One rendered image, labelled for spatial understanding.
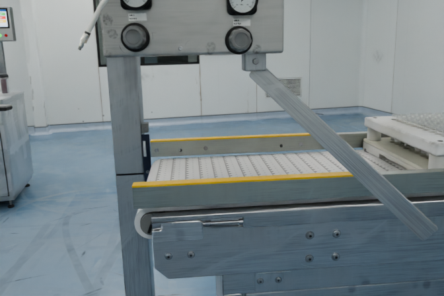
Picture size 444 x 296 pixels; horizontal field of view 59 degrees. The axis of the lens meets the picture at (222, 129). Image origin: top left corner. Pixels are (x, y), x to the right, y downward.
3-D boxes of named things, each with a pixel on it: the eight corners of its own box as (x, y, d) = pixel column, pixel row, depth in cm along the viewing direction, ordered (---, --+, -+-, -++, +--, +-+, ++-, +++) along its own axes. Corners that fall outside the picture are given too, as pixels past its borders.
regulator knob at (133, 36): (119, 52, 45) (115, 11, 44) (122, 52, 47) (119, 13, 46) (148, 51, 45) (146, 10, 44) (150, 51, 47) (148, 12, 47)
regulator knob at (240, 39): (226, 55, 46) (226, 16, 45) (224, 54, 48) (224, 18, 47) (256, 54, 46) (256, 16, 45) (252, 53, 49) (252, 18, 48)
